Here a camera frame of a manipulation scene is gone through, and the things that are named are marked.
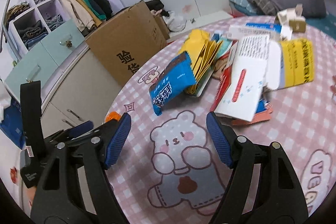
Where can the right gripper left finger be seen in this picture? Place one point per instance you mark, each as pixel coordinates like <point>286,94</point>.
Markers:
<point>118,139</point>

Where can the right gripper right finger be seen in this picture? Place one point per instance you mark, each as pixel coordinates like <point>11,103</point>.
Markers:
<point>222,137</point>

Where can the blue orange packet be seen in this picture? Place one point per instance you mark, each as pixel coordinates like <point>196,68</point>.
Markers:
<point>263,113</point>

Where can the white red paper box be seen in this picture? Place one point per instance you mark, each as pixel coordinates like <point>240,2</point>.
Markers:
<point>243,79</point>

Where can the blue snack packet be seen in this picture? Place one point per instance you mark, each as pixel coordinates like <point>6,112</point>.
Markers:
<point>176,77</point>

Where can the yellow envelope packet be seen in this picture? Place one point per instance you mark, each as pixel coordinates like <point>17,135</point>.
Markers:
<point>202,49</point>

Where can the yellow white paper box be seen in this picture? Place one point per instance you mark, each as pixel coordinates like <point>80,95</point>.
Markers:
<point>290,63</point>

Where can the blue white medicine box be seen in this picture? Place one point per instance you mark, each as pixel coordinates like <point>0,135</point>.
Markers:
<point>275,31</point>

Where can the teal drawer front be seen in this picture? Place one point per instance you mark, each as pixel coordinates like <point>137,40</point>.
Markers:
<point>45,57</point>

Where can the tall brown cardboard box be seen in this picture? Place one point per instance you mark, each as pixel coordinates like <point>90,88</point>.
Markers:
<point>126,42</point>

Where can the red white low platform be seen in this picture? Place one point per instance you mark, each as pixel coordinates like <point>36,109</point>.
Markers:
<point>200,22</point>

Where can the hanging clothes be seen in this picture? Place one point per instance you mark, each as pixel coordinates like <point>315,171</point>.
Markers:
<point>87,14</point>

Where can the purple open shelf unit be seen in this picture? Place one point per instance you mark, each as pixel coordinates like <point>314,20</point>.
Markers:
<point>47,22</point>

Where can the small brown white carton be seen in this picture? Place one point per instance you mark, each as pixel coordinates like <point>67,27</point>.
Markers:
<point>293,18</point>

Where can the cream cabinet with handles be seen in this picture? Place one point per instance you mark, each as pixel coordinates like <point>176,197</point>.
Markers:
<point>85,94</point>

